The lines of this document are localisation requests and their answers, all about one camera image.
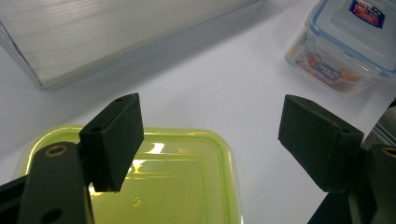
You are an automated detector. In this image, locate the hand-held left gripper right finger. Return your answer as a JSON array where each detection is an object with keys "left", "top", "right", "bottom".
[{"left": 277, "top": 94, "right": 364, "bottom": 193}]

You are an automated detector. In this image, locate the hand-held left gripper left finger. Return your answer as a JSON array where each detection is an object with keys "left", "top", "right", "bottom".
[{"left": 78, "top": 92, "right": 145, "bottom": 193}]

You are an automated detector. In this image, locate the green plastic food container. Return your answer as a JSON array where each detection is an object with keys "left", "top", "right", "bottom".
[{"left": 13, "top": 124, "right": 244, "bottom": 224}]

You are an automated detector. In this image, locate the clear container with blue lid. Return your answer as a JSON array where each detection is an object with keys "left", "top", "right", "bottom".
[{"left": 285, "top": 0, "right": 396, "bottom": 96}]

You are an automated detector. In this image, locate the white wire shelf rack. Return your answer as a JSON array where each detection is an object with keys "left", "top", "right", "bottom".
[{"left": 0, "top": 0, "right": 260, "bottom": 91}]

